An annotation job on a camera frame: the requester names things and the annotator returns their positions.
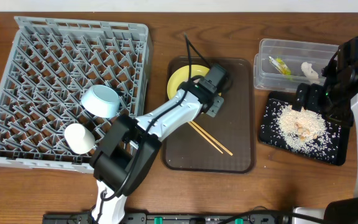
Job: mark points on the wooden chopstick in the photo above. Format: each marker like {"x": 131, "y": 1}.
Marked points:
{"x": 205, "y": 137}
{"x": 214, "y": 140}

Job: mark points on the clear plastic bin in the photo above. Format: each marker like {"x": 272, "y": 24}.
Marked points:
{"x": 293, "y": 53}

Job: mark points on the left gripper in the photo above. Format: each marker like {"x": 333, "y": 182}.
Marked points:
{"x": 219, "y": 104}

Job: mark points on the rice leftovers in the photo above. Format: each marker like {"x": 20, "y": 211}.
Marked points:
{"x": 303, "y": 132}

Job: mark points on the black tray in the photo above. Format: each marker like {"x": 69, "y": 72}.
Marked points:
{"x": 338, "y": 157}

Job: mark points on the dark brown serving tray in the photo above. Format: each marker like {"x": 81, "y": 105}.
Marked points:
{"x": 233, "y": 127}

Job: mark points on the yellow plate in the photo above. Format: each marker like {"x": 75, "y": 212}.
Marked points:
{"x": 180, "y": 76}

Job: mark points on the grey dishwasher rack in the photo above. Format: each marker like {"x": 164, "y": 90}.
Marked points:
{"x": 52, "y": 63}

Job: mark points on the white tissue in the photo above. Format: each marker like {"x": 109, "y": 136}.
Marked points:
{"x": 309, "y": 73}

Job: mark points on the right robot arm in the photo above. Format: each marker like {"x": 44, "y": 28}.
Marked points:
{"x": 343, "y": 211}

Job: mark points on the white paper cup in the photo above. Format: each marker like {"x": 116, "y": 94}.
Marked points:
{"x": 79, "y": 139}

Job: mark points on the green snack wrapper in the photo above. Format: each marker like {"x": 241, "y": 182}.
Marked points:
{"x": 280, "y": 65}

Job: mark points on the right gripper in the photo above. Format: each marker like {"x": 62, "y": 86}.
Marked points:
{"x": 313, "y": 91}

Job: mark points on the light blue bowl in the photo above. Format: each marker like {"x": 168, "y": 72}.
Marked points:
{"x": 101, "y": 101}

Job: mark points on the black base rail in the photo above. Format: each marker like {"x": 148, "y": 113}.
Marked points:
{"x": 141, "y": 218}

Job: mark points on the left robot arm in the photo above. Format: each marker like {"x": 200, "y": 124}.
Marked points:
{"x": 126, "y": 153}

